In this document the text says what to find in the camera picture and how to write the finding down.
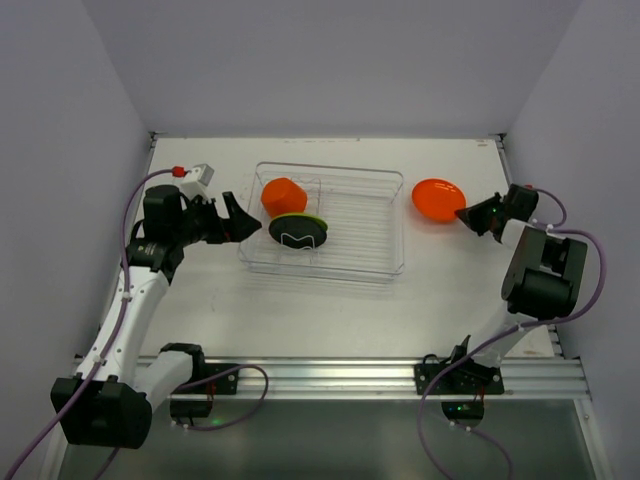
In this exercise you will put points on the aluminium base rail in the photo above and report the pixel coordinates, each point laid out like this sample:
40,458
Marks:
393,378

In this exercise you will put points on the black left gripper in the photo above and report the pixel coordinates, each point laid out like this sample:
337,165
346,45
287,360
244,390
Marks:
220,221

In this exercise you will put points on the green plastic plate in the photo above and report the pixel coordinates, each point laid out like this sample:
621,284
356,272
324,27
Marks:
302,215

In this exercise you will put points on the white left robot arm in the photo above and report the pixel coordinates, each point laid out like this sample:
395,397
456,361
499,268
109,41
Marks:
107,403

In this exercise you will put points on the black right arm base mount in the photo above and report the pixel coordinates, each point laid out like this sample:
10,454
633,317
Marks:
471,380

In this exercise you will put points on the black left finger, left gripper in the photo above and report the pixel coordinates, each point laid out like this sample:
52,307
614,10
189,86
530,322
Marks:
239,225

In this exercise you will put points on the orange plastic plate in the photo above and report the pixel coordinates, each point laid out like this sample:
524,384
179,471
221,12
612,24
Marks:
438,200

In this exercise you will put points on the black plastic plate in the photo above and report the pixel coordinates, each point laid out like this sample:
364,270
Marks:
297,234

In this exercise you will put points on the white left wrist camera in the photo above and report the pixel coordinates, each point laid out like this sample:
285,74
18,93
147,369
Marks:
194,181

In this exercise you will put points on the orange plastic cup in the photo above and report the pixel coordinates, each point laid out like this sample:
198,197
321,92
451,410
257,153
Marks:
282,196

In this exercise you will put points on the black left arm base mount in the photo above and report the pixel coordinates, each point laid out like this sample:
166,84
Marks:
199,400

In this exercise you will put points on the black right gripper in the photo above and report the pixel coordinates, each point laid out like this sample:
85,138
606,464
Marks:
495,218

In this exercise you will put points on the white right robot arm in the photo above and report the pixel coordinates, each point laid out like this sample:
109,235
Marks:
543,279

